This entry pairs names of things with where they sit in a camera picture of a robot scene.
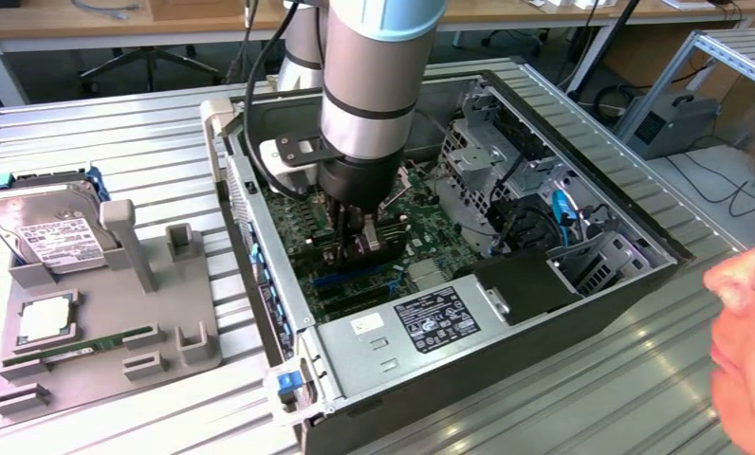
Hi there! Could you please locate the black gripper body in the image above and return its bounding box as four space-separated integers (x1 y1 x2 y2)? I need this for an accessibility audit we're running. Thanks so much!
316 157 404 213

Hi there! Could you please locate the black graphics card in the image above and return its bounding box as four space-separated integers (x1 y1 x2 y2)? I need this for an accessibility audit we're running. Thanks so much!
291 222 410 282

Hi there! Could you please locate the metal socket cover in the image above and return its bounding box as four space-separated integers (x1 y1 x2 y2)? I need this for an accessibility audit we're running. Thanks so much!
386 165 417 209

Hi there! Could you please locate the blue expansion slot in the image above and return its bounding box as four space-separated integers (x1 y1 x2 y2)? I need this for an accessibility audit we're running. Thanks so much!
311 269 388 288

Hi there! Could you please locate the black expansion slot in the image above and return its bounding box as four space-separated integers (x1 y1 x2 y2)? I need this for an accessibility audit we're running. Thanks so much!
322 292 396 318
318 282 390 304

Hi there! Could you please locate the silver chipset heatsink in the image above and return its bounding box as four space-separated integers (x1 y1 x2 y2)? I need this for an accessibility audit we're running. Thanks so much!
406 263 451 290

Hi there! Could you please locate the green motherboard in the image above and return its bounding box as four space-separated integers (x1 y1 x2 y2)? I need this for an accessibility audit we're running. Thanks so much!
259 158 483 323

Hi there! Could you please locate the silver drive cage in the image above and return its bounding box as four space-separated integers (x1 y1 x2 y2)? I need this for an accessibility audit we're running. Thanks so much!
437 118 547 252

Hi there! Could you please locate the silver power supply unit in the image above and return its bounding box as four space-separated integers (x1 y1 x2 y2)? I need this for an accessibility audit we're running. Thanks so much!
300 274 511 399

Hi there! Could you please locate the silver disk bay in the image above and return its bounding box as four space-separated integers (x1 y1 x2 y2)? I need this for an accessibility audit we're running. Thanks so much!
550 231 647 298

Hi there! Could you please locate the black office chair base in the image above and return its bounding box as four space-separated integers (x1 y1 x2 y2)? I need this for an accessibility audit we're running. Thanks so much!
76 45 222 94
455 27 550 59

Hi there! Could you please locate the black open PC case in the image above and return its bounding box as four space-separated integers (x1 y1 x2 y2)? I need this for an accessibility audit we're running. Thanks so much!
198 68 696 455

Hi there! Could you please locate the grey parts rack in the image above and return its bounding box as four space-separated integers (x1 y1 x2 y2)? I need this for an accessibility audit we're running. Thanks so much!
0 198 226 430

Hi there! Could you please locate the brown cardboard box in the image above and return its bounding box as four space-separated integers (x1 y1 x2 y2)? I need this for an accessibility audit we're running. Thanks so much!
148 0 247 21

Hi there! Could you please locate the silver hard disk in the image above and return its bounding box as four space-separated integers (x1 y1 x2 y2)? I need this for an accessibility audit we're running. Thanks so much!
0 182 109 276

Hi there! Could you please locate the green RAM stick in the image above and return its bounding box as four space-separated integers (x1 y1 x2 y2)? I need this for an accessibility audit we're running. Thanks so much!
1 326 155 369

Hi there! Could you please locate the silver CPU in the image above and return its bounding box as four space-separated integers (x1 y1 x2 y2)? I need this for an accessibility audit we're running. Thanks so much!
15 298 79 345

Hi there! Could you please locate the person's head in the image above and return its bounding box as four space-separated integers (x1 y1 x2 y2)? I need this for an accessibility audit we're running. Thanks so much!
701 84 755 455

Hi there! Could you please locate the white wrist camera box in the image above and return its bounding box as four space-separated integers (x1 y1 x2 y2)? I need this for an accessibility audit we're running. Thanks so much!
256 134 344 195

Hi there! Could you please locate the black power wire bundle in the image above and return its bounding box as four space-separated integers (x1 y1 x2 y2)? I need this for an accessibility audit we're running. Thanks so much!
485 155 559 255

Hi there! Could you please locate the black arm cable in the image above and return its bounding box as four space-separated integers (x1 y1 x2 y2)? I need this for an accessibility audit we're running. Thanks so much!
242 0 328 198

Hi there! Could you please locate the blue wire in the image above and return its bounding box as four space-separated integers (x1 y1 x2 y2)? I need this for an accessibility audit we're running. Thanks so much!
550 189 574 247

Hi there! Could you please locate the thin hanging cable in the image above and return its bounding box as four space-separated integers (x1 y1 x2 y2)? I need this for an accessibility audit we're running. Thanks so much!
227 0 256 85

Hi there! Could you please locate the black coiled cable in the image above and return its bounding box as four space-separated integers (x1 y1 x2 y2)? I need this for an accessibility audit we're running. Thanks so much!
591 83 635 119

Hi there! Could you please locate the grey machine with handle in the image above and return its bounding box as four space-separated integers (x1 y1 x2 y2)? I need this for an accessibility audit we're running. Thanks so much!
614 92 724 160

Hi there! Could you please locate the light blue cable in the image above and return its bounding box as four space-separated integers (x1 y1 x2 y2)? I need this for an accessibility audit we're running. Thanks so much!
71 0 143 21

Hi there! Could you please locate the wooden desk white frame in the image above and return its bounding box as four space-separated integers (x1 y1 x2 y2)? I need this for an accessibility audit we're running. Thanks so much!
0 0 755 108

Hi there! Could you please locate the black cable on side table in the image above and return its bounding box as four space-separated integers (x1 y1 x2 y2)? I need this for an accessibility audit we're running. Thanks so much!
661 154 755 222

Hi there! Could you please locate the aluminium frame rack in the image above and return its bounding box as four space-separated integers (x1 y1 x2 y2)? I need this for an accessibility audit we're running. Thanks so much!
629 26 755 148

